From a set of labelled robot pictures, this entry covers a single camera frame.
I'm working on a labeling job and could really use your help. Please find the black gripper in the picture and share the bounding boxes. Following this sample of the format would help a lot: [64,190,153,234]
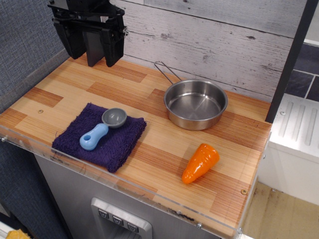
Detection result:
[48,0,128,67]

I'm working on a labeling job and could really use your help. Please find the metal pot with wire handle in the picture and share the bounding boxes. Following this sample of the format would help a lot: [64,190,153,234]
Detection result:
[163,75,228,130]

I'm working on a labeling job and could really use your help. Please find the purple towel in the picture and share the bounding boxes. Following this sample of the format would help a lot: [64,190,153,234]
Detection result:
[52,103,147,173]

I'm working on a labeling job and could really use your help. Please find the blue grey toy scoop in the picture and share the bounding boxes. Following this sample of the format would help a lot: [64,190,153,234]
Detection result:
[79,108,127,151]

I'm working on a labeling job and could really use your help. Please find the clear acrylic front guard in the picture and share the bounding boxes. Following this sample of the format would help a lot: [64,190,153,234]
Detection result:
[0,126,243,239]

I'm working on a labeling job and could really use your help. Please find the orange plastic carrot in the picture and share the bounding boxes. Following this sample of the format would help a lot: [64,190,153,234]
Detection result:
[181,143,220,184]

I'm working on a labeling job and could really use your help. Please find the silver dispenser button panel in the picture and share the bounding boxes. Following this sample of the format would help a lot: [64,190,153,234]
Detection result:
[91,197,153,239]

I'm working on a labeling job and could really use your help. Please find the yellow object at corner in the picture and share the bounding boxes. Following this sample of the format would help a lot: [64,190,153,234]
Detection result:
[6,230,31,239]

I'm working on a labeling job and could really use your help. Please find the white ridged appliance top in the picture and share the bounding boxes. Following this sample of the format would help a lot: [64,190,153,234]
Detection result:
[270,94,319,157]

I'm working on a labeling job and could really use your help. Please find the left dark grey post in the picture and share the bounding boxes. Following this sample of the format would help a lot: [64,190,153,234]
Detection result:
[83,32,104,67]

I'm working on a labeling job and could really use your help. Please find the dark grey post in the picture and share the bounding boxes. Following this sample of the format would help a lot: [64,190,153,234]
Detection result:
[83,32,104,67]
[265,0,319,123]

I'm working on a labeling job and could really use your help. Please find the right dark grey post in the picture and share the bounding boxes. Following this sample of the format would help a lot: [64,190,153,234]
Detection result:
[265,0,319,123]

